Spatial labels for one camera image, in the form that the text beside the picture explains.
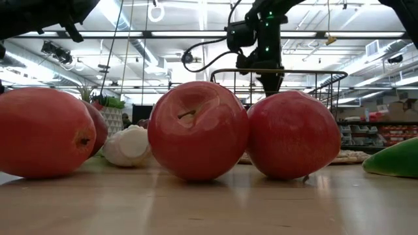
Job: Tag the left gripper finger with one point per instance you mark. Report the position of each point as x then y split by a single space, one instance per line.
81 9

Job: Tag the yellow hanging tag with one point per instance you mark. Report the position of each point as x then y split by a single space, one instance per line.
330 40

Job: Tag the black ceiling track light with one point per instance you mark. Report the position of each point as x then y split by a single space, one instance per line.
57 53

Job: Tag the round woven mat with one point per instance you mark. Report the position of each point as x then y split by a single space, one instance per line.
354 157

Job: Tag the black divider panel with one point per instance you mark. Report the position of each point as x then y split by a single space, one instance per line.
140 112

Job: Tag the person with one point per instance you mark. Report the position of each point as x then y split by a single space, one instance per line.
125 121

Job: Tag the black overhead light bar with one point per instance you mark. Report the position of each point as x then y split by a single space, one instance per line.
147 34

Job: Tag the shelf with storage bins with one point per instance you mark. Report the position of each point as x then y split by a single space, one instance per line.
375 134

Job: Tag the watermelon slice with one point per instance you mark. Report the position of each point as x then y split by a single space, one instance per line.
395 161

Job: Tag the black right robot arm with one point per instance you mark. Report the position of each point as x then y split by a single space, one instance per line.
408 16

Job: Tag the black ceiling speaker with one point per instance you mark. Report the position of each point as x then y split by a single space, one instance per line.
395 59

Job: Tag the green white celery stalk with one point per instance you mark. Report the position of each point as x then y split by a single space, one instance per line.
127 147

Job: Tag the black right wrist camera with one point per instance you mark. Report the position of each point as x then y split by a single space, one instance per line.
241 35

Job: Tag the white air vent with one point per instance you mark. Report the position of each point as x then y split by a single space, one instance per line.
372 48

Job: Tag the succulent in white patterned pot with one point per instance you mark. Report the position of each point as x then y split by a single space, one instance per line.
112 120

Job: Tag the round black ceiling light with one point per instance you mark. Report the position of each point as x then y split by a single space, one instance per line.
187 57

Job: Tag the cardboard boxes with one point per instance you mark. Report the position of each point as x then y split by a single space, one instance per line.
403 111

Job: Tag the red tomato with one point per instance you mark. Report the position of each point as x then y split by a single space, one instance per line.
42 130

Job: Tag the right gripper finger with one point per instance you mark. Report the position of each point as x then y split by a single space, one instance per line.
270 85

